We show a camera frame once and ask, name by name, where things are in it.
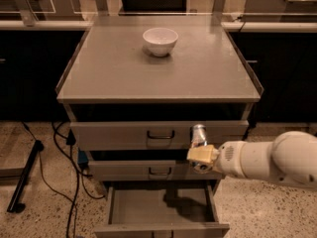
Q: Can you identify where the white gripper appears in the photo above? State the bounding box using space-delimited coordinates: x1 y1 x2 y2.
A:
187 141 245 179

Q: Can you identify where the grey middle drawer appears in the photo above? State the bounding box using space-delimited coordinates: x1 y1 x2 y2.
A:
88 161 225 181

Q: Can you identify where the grey drawer cabinet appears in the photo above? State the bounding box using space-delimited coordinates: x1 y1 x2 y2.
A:
54 15 265 190

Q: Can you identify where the grey top drawer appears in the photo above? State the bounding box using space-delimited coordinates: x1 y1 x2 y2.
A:
70 121 249 151

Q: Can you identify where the black metal stand leg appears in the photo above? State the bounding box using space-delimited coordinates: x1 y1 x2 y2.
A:
7 140 44 213

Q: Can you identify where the grey bottom drawer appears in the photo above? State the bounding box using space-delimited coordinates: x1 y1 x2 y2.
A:
95 182 230 238

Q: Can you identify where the white ceramic bowl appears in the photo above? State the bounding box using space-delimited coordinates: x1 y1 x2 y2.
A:
143 28 178 57

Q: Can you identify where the blue box behind cabinet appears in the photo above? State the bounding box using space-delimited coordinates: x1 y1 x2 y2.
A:
77 150 89 167

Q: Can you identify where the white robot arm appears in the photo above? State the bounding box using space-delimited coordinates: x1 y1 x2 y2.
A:
187 131 317 190

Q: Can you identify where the black floor cable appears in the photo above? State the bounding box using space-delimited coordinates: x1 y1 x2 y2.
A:
21 120 106 238

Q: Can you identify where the grey drawer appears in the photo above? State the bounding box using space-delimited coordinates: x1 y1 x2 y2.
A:
70 121 249 151
95 182 230 238
88 161 225 181

